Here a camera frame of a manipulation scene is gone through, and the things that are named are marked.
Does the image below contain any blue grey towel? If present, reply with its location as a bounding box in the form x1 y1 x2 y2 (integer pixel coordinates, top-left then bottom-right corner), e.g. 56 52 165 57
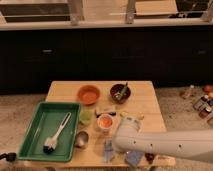
103 140 115 163

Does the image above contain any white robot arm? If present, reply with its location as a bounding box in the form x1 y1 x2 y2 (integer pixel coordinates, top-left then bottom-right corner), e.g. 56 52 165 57
112 116 213 163

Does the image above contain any dark brown bowl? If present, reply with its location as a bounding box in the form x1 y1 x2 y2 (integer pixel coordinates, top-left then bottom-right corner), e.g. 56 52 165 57
110 84 131 104

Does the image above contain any green utensil in bowl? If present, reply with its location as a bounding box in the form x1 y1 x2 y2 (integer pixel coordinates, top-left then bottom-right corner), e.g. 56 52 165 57
115 82 128 100

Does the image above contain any orange red bowl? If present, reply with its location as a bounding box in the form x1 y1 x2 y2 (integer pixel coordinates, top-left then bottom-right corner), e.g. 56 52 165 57
77 85 100 105

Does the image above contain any wooden table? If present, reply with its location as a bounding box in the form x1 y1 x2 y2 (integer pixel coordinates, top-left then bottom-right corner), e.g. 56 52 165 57
24 81 166 168

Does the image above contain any white cup orange inside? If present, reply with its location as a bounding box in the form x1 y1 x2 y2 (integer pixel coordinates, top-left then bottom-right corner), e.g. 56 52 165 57
97 114 113 132

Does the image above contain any green plastic cup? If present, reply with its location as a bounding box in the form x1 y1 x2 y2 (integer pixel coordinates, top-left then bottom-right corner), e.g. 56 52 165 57
79 110 93 125

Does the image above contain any yellow banana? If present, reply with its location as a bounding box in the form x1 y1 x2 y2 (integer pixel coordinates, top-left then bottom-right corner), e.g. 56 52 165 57
120 111 144 120

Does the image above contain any small metal cup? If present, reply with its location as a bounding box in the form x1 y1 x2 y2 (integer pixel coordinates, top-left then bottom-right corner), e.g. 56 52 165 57
75 131 89 148

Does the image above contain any green plastic tray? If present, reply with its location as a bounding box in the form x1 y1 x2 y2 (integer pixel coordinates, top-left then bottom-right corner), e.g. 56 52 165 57
18 102 81 162

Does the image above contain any dark cabinet counter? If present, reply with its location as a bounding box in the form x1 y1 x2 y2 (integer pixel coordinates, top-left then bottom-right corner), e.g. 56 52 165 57
0 22 213 94

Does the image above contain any blue sponge pad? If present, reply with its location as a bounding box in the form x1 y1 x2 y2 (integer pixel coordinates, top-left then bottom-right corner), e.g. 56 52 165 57
125 151 144 168

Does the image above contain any red grape bunch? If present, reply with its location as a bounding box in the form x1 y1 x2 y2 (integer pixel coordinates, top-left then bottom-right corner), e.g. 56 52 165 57
145 153 155 164

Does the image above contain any black object at corner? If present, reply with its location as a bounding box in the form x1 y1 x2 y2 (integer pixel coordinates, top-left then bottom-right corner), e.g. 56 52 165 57
0 153 16 162

